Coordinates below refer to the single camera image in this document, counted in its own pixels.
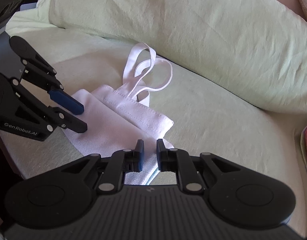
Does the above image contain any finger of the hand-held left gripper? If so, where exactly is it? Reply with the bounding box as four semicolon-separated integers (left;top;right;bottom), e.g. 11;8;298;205
10;36;83;116
9;78;88;133

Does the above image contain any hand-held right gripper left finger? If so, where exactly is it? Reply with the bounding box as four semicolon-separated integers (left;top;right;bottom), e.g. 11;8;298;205
61;139;146;195

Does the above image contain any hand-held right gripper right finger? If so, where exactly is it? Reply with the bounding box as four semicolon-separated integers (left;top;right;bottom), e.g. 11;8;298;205
156;139;240;193

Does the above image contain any white shopping bag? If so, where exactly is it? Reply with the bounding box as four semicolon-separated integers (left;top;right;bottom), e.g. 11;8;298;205
61;42;174;186

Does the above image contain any green covered sofa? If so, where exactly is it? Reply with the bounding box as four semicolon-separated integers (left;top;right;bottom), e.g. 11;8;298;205
0;0;307;240

